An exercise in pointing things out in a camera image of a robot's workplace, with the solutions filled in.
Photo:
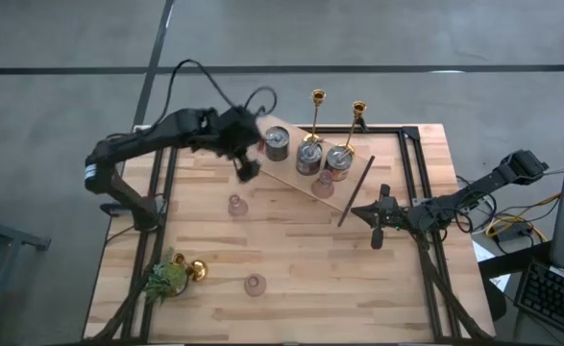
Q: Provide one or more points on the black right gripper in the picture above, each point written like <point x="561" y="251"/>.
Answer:
<point x="392" y="216"/>

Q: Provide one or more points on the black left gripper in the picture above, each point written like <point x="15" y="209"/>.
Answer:
<point x="236" y="134"/>

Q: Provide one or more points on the grey wood-pattern candle jar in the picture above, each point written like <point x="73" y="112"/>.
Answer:
<point x="277" y="141"/>

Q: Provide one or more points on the pink ribbed glass candle holder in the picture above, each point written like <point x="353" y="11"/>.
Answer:
<point x="237" y="206"/>
<point x="255" y="285"/>
<point x="322" y="187"/>

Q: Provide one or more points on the orange apple cinnamon candle jar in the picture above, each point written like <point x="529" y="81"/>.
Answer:
<point x="338" y="162"/>

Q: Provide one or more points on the clear glass jar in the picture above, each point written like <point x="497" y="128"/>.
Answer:
<point x="309" y="156"/>

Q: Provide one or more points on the gold candlestick holder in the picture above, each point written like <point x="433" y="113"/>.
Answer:
<point x="318" y="96"/>
<point x="359" y="108"/>
<point x="198" y="270"/>

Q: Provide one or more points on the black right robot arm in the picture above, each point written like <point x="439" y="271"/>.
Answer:
<point x="483" y="185"/>

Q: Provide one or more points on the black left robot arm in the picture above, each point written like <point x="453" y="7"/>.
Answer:
<point x="137" y="141"/>

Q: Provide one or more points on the white paper sheet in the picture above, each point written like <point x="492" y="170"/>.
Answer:
<point x="481" y="252"/>

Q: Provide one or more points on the black power adapter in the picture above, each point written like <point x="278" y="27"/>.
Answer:
<point x="514" y="234"/>

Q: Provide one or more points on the succulent plant in black pot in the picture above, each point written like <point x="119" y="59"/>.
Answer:
<point x="168" y="281"/>

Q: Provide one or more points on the black keyboard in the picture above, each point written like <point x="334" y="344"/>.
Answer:
<point x="550" y="298"/>

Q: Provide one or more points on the grey metal stand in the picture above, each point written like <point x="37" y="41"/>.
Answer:
<point x="7" y="235"/>

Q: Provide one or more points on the wooden shelf riser black frame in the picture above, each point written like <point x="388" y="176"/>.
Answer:
<point x="291" y="175"/>

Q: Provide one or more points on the black aluminium table frame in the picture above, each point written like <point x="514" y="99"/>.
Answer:
<point x="382" y="130"/>

